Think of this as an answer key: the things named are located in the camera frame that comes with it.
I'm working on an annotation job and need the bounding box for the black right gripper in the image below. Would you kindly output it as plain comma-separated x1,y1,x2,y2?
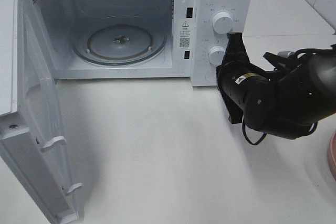
216,32,276,124

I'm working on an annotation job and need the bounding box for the white round knob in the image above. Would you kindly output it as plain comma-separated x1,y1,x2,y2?
208,46,225,66
212,10,233,34

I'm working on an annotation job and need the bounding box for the lower white round knob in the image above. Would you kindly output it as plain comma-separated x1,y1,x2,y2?
208,46,225,66

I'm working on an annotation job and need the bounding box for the glass microwave turntable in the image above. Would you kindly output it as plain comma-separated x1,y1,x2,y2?
72,16,171,66

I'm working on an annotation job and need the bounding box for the upper white round knob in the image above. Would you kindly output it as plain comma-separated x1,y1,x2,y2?
212,10,233,34

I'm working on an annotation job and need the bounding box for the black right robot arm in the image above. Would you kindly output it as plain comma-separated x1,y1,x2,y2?
216,33,335,140

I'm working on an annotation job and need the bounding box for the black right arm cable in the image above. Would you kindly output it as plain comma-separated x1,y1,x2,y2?
241,115,270,146

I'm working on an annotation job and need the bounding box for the white microwave oven body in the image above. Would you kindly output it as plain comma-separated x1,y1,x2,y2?
39,0,250,86

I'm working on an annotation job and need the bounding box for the round white door button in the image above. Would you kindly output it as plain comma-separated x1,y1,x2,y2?
205,71,217,85

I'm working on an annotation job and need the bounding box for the pink round plate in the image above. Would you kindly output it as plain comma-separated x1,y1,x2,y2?
327,132,336,179

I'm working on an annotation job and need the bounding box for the white microwave door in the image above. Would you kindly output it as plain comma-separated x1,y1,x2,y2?
1,0,82,223

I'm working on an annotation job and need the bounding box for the white warning label sticker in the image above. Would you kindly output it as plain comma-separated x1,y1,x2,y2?
178,19,192,49

